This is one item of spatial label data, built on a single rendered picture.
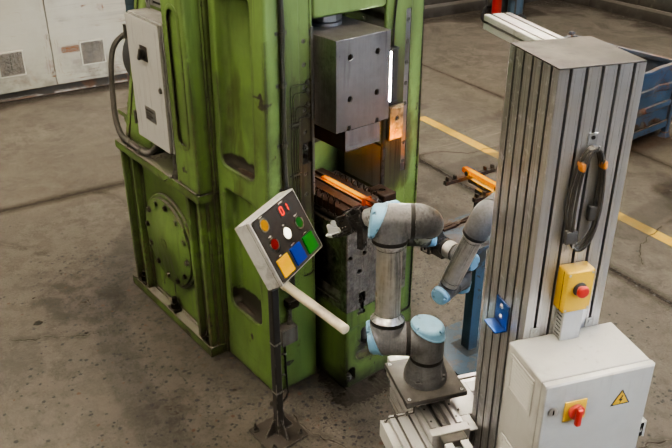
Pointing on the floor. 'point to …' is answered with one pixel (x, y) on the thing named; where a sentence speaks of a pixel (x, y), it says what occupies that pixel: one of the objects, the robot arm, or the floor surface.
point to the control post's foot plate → (267, 432)
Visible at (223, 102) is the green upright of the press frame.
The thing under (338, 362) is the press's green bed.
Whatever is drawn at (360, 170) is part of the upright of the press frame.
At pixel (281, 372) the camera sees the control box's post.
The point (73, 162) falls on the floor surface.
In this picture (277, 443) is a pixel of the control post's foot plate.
